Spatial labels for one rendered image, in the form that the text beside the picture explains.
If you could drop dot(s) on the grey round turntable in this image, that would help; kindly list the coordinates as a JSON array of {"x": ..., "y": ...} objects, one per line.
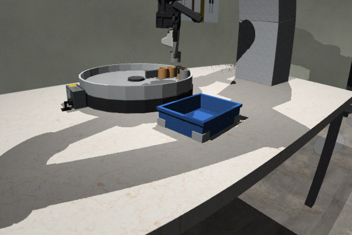
[{"x": 106, "y": 89}]

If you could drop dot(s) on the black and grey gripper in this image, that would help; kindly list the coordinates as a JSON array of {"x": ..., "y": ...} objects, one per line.
[{"x": 168, "y": 17}]

